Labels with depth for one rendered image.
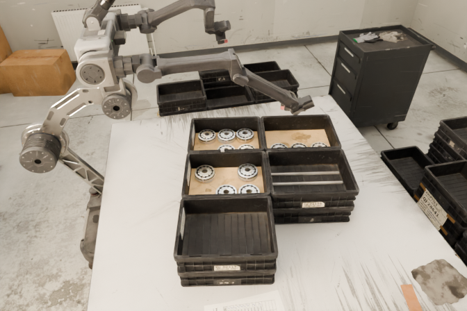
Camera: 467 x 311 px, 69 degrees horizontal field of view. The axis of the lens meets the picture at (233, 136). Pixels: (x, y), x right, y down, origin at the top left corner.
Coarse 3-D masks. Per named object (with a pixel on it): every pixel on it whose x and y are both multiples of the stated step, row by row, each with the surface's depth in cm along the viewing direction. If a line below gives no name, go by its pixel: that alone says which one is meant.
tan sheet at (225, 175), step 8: (216, 168) 178; (224, 168) 178; (232, 168) 178; (192, 176) 174; (216, 176) 174; (224, 176) 173; (232, 176) 173; (192, 184) 170; (200, 184) 170; (208, 184) 170; (216, 184) 169; (224, 184) 169; (232, 184) 169; (240, 184) 169; (256, 184) 169; (192, 192) 165; (200, 192) 165; (208, 192) 165
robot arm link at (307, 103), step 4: (304, 96) 175; (308, 96) 174; (300, 100) 175; (304, 100) 174; (308, 100) 173; (312, 100) 173; (292, 104) 170; (296, 104) 170; (300, 104) 174; (304, 104) 175; (308, 104) 175; (312, 104) 175; (292, 108) 172; (296, 108) 173; (304, 108) 176; (308, 108) 176
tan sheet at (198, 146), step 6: (216, 138) 197; (198, 144) 193; (204, 144) 193; (210, 144) 193; (216, 144) 193; (222, 144) 193; (234, 144) 193; (240, 144) 193; (252, 144) 192; (258, 144) 192
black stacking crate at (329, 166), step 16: (272, 160) 176; (288, 160) 176; (304, 160) 177; (320, 160) 177; (336, 160) 177; (272, 176) 173; (288, 176) 173; (304, 176) 172; (320, 176) 172; (336, 176) 172; (272, 208) 157; (288, 208) 157; (304, 208) 157
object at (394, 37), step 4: (384, 32) 298; (388, 32) 297; (392, 32) 295; (396, 32) 294; (380, 36) 293; (384, 36) 292; (388, 36) 292; (392, 36) 291; (396, 36) 291; (400, 36) 289; (404, 36) 291; (388, 40) 288; (392, 40) 287; (396, 40) 287; (400, 40) 288
